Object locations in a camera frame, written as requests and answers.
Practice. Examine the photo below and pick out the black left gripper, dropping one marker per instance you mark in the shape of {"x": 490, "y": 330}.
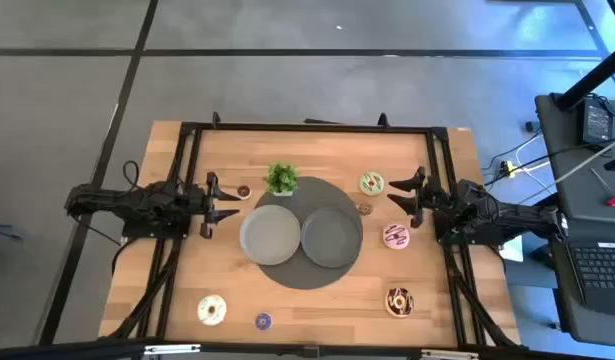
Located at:
{"x": 197, "y": 202}

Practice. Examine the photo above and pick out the dark grey side desk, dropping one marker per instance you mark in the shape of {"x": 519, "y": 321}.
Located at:
{"x": 577, "y": 330}

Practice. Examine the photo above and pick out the chocolate frosted donut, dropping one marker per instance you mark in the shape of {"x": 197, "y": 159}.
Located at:
{"x": 391, "y": 306}

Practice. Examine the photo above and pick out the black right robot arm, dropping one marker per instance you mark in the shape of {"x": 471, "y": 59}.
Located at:
{"x": 507, "y": 217}

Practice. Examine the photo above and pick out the round grey woven placemat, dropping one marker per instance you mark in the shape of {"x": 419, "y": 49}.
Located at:
{"x": 307, "y": 277}

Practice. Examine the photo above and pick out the green plant in white pot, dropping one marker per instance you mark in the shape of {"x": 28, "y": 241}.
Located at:
{"x": 282, "y": 177}

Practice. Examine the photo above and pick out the silver metal bracket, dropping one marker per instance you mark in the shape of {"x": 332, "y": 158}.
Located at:
{"x": 172, "y": 348}
{"x": 449, "y": 355}

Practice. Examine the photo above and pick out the black metal table frame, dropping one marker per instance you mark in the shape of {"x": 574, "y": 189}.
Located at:
{"x": 312, "y": 128}

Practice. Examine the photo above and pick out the small brown donut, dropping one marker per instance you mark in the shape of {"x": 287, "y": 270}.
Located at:
{"x": 369, "y": 210}

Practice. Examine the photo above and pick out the small black screen device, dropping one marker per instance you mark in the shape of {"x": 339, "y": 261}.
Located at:
{"x": 597, "y": 122}

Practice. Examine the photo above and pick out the small chocolate white donut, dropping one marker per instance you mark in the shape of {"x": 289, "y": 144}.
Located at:
{"x": 239, "y": 195}

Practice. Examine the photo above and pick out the green frosted donut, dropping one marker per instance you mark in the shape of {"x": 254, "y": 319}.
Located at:
{"x": 378, "y": 186}

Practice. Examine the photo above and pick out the black laptop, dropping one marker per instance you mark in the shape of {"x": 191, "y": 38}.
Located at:
{"x": 602, "y": 275}

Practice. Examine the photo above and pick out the light grey plate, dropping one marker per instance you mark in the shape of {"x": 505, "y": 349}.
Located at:
{"x": 269, "y": 235}

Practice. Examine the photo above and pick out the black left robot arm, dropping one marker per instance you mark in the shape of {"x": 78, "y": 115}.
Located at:
{"x": 137, "y": 205}

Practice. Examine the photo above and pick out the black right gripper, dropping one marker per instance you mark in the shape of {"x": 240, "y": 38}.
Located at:
{"x": 434, "y": 197}

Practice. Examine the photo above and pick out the pink frosted donut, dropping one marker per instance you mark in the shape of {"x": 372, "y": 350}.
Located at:
{"x": 389, "y": 241}

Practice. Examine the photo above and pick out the dark grey plate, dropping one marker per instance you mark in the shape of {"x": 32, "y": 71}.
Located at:
{"x": 331, "y": 237}

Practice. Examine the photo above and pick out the white frosted donut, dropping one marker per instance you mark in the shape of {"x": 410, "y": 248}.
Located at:
{"x": 203, "y": 313}

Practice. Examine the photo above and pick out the small purple donut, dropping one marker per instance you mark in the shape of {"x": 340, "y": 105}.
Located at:
{"x": 259, "y": 324}

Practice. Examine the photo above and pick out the black slanted pole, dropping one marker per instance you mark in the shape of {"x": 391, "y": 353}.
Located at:
{"x": 592, "y": 75}

